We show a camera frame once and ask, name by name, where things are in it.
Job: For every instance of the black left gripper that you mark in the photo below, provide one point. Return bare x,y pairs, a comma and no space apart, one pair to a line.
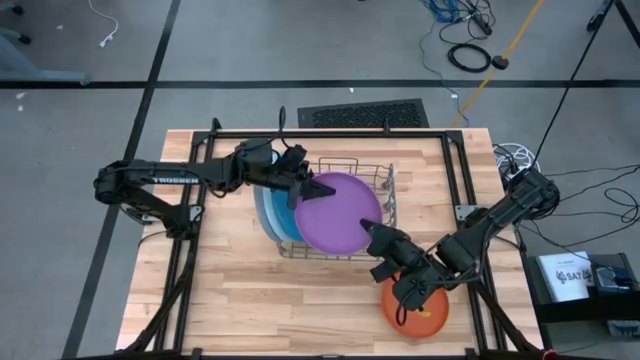
270,167

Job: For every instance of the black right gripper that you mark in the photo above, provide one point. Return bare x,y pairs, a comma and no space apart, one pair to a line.
400,255

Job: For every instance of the purple plate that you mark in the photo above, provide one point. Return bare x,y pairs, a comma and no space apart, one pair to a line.
335,220

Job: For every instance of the large teal blue plate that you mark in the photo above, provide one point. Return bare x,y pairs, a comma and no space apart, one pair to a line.
287,220

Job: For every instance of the large grey plate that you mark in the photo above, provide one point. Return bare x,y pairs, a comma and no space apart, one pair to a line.
258,210

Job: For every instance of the small orange plate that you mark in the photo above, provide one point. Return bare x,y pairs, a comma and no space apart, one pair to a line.
430,325

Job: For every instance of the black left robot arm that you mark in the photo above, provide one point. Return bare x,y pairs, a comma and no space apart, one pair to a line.
175,179

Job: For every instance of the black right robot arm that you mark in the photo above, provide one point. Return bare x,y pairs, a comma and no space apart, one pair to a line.
500,215

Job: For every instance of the black floor mat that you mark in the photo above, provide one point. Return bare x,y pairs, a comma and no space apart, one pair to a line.
365,115

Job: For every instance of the silver mounting plate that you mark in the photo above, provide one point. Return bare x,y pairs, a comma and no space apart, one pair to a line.
467,212
196,212

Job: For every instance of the white printed booklet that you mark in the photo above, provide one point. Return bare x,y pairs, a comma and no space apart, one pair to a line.
565,275

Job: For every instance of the black power adapter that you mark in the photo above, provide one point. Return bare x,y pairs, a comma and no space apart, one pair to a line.
500,62

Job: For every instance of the red round cap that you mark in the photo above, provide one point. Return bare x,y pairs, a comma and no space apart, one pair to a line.
550,356

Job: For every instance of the black side cart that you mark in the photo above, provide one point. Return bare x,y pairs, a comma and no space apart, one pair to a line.
575,312

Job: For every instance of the black power strip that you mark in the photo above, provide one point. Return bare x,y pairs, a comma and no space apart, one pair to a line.
482,25

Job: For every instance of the black electronic device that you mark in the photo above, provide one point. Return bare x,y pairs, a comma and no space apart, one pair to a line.
612,277

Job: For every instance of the grey electronic device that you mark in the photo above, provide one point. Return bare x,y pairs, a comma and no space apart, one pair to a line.
625,329

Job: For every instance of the black floor stand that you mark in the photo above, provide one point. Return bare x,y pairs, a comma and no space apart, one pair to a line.
597,20

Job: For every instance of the grey furniture base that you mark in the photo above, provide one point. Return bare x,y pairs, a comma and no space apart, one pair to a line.
20,65

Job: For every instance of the black metal table frame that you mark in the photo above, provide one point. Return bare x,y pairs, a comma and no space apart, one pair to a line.
325,134

